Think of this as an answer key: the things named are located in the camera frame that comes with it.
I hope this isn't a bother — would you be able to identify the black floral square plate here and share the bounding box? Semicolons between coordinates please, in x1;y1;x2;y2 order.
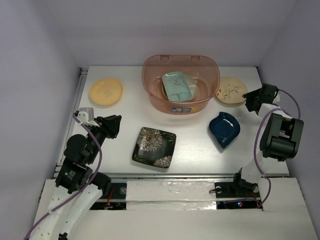
132;127;177;169

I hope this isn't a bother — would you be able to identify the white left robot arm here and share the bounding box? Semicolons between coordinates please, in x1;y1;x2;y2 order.
25;111;122;240

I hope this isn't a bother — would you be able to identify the dark blue leaf plate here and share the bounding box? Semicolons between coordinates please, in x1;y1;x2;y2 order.
208;111;241;149

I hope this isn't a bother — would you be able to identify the pink translucent plastic bin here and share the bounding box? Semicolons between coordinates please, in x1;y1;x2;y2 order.
141;54;221;115

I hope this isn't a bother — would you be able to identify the cream bird pattern plate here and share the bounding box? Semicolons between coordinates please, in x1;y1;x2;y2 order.
215;77;248;104

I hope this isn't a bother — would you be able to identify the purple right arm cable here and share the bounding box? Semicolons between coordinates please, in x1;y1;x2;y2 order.
252;88;302;208

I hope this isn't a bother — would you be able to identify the aluminium rail frame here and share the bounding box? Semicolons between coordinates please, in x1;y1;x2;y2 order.
51;66;291;180

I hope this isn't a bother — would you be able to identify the yellow round plastic plate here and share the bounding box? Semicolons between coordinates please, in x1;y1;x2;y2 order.
89;78;124;106

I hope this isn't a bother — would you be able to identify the white divided round plate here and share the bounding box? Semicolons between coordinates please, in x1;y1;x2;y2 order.
162;73;198;102

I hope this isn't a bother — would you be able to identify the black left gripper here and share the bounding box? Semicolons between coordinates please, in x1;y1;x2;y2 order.
87;114;122;163

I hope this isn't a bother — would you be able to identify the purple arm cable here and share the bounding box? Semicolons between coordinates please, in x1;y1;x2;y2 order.
252;88;302;208
23;112;103;240

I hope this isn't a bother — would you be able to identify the light green rectangular plate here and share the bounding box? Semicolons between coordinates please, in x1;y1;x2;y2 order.
162;71;192;102

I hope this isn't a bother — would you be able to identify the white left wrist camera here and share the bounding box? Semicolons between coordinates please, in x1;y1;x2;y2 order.
75;107;99;127

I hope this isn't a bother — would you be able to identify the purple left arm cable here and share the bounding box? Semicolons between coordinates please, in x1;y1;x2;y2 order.
23;112;103;240

